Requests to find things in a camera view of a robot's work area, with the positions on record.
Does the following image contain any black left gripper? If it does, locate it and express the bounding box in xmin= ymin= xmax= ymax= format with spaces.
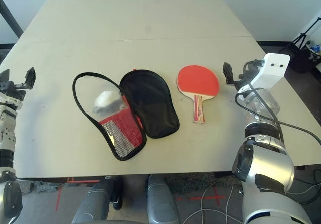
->
xmin=0 ymin=67 xmax=36 ymax=101

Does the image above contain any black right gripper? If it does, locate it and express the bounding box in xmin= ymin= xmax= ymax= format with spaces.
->
xmin=223 ymin=60 xmax=254 ymax=90

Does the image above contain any red ping-pong paddle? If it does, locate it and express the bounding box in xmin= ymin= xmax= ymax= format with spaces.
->
xmin=176 ymin=65 xmax=220 ymax=125

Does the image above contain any white grey plush toy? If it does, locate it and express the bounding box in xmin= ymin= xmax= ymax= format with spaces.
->
xmin=93 ymin=90 xmax=126 ymax=116

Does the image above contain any red black paddle case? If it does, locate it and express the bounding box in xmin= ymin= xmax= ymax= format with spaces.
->
xmin=72 ymin=69 xmax=180 ymax=161

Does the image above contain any black tripod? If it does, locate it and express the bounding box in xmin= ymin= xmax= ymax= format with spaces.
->
xmin=278 ymin=17 xmax=321 ymax=59

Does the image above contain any dark speckled floor mat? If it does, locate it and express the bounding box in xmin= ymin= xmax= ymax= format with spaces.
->
xmin=165 ymin=172 xmax=243 ymax=194

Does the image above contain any grey left robot leg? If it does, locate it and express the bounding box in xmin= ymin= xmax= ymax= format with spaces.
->
xmin=71 ymin=177 xmax=123 ymax=224

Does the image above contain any grey robot leg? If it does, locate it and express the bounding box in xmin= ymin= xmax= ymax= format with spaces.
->
xmin=146 ymin=174 xmax=180 ymax=224
xmin=71 ymin=177 xmax=123 ymax=224

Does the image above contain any grey right robot leg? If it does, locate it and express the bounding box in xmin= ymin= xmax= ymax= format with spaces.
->
xmin=146 ymin=174 xmax=180 ymax=224

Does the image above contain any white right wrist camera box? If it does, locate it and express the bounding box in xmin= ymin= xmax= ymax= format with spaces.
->
xmin=237 ymin=53 xmax=291 ymax=101

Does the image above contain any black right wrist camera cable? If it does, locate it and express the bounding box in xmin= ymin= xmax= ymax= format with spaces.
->
xmin=235 ymin=59 xmax=321 ymax=144

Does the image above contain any black floor cable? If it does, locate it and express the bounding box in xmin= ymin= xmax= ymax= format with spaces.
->
xmin=293 ymin=165 xmax=321 ymax=206

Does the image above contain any white floor cable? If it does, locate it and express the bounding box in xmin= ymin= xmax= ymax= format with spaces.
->
xmin=183 ymin=183 xmax=248 ymax=224

